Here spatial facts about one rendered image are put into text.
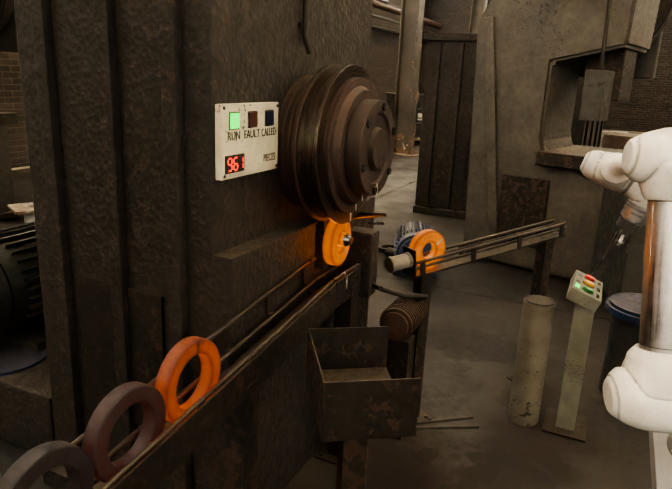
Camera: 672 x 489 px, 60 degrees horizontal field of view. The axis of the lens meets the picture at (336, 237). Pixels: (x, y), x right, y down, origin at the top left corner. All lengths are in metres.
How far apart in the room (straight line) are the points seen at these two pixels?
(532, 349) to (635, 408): 0.81
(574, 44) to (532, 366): 2.43
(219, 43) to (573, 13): 3.15
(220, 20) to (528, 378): 1.73
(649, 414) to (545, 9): 3.16
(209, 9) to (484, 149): 3.29
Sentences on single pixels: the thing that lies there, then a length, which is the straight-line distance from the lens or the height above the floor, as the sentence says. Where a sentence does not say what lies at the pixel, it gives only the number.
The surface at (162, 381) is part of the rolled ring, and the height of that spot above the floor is 0.71.
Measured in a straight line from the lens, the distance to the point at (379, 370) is 1.51.
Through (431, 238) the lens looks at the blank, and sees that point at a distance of 2.19.
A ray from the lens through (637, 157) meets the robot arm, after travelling 1.60.
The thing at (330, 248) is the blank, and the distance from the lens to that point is 1.78.
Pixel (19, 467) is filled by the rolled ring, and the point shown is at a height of 0.72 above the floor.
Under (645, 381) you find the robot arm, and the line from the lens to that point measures 1.66.
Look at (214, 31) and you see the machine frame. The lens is 1.44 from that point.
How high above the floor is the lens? 1.31
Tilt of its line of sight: 15 degrees down
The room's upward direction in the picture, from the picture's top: 3 degrees clockwise
